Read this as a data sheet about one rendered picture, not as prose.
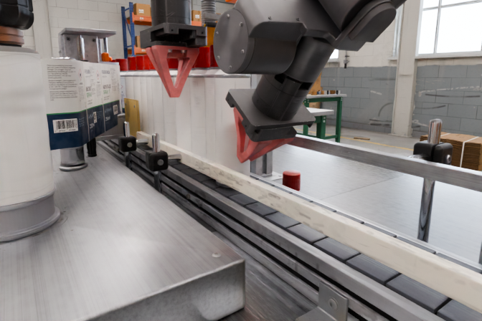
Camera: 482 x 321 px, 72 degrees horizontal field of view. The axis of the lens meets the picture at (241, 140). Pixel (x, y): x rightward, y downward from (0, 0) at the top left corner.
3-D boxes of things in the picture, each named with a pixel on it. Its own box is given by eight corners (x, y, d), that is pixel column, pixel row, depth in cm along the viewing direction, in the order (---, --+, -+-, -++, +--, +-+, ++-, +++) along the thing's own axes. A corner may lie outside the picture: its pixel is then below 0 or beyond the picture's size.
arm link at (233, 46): (406, 9, 28) (353, -52, 32) (314, -12, 22) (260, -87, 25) (320, 98, 37) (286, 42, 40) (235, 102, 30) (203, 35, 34)
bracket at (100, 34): (58, 36, 85) (57, 32, 84) (104, 39, 91) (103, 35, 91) (65, 30, 74) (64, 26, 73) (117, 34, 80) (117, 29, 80)
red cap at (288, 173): (286, 193, 61) (287, 175, 60) (279, 186, 64) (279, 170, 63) (303, 190, 62) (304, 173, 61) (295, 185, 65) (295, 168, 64)
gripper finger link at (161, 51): (158, 99, 47) (156, 29, 45) (142, 97, 53) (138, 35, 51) (201, 97, 51) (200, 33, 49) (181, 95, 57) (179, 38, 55)
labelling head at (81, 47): (66, 135, 89) (56, 34, 84) (116, 130, 97) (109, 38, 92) (74, 143, 78) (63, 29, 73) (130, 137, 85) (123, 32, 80)
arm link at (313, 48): (356, 36, 34) (322, 8, 37) (308, 31, 30) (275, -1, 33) (321, 90, 38) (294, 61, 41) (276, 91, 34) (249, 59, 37)
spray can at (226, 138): (209, 180, 51) (207, 42, 47) (239, 175, 54) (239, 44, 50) (225, 190, 47) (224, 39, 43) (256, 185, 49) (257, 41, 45)
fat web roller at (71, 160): (57, 166, 59) (45, 58, 56) (84, 163, 62) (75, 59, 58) (60, 172, 56) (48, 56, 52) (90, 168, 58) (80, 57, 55)
